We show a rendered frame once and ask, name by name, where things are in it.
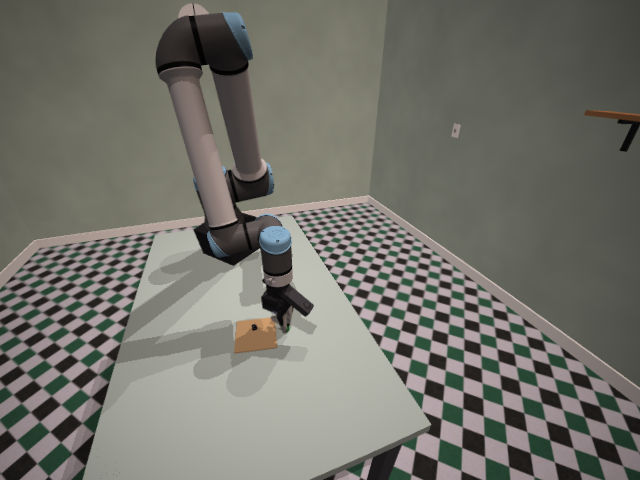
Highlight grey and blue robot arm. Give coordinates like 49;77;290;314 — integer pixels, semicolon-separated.
155;12;293;287

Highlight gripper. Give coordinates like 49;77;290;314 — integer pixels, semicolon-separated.
261;283;294;332

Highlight orange flat mat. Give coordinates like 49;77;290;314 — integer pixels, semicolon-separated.
234;318;277;354

